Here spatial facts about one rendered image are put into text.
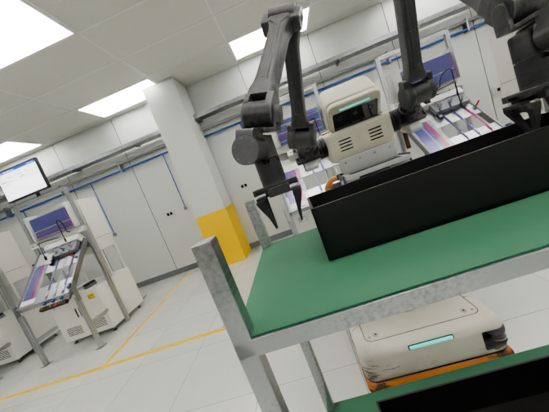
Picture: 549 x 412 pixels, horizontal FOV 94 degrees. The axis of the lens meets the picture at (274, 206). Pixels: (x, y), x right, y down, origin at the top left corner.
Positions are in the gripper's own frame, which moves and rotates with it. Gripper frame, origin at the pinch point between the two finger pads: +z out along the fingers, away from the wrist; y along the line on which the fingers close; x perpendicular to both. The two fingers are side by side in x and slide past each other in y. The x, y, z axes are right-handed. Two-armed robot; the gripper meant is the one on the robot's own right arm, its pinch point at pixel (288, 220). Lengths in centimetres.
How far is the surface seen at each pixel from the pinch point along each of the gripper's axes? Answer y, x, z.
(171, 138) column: -156, 331, -117
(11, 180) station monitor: -316, 225, -113
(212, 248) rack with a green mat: -8.5, -25.9, -4.6
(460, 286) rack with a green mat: 20.3, -25.3, 10.7
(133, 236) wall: -315, 382, 6
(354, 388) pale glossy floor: -2, 58, 103
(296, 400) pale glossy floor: -33, 60, 103
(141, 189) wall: -263, 382, -69
